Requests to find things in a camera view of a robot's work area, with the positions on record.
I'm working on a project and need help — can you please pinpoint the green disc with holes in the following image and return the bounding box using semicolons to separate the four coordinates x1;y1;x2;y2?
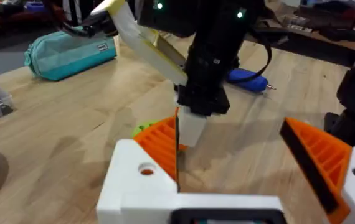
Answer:
131;120;159;139

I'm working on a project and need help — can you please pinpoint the heap of boxes and tools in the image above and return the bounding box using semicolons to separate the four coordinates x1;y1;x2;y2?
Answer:
266;0;355;44

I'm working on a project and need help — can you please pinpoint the teal zip bag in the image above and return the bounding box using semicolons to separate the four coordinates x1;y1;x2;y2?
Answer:
24;26;118;82

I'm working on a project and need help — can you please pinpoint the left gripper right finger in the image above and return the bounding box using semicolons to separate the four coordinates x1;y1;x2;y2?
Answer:
279;117;355;224

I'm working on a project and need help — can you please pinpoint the blue electric screwdriver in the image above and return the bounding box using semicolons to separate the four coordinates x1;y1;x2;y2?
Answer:
225;67;277;94

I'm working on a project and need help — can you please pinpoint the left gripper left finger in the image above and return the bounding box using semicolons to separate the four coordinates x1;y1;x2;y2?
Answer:
96;139;179;224

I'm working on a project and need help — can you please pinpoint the pale upright wrist plate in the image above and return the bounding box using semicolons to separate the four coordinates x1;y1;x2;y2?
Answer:
89;0;188;87

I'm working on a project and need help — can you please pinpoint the orange ribbed wedge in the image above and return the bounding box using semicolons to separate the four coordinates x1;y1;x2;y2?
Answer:
132;107;180;192

